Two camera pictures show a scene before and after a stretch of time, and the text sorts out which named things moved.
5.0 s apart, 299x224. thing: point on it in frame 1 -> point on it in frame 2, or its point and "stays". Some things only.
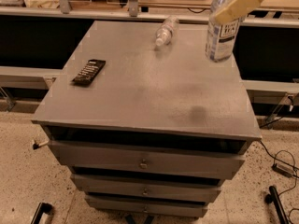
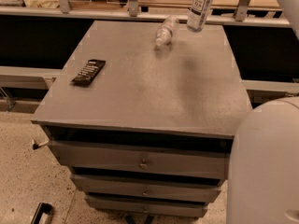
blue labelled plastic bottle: (221, 34) -> (198, 10)
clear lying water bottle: (168, 27) stays
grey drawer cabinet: (159, 132) stays
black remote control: (89, 72) stays
